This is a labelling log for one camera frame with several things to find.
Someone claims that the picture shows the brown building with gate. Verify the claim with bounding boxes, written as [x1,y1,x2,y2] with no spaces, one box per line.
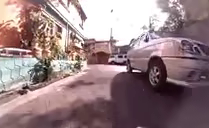
[83,38,118,65]

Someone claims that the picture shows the white vehicle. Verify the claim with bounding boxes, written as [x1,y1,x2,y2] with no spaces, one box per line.
[107,53,129,66]

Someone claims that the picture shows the pole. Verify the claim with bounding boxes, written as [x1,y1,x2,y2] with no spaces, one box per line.
[109,27,114,56]

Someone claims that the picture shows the grey asphalt road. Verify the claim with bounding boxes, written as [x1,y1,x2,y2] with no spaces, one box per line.
[0,63,209,128]

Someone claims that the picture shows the pale building with balcony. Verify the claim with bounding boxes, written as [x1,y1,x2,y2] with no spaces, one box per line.
[0,0,88,63]

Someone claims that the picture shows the climbing plants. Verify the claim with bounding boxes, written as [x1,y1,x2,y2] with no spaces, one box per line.
[26,13,65,84]

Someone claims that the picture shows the white car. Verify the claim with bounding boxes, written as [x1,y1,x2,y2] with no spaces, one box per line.
[126,31,209,90]

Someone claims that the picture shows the trees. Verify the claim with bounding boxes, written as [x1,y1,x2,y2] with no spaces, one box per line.
[140,0,209,36]

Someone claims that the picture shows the tree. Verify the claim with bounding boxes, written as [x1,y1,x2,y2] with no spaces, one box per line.
[0,0,40,49]

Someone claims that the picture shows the pale stone wall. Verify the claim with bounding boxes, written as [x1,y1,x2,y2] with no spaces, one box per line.
[0,54,90,96]

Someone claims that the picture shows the dark wall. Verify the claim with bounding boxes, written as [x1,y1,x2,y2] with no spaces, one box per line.
[158,6,209,48]

